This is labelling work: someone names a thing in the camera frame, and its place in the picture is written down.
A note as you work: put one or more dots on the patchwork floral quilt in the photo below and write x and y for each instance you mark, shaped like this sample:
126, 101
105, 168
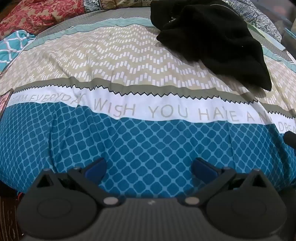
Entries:
41, 16

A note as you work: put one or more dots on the black pants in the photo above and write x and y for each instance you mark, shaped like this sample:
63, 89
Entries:
208, 34

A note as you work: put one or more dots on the teal lattice pillow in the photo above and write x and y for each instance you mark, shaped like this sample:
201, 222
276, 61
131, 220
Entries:
11, 46

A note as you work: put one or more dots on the red printed flat case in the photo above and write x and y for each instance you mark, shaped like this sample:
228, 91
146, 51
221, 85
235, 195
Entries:
4, 100

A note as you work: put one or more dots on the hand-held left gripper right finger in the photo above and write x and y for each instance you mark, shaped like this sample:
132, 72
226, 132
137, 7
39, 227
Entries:
201, 167

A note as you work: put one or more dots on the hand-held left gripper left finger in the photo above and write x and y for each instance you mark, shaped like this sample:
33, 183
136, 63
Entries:
96, 167

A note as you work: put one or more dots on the clear plastic storage box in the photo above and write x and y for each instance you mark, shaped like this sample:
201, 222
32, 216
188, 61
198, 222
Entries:
275, 14

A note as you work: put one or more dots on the teal lidded storage box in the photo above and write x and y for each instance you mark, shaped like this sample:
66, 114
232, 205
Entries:
289, 38

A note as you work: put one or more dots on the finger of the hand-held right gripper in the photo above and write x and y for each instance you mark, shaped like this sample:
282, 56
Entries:
290, 138

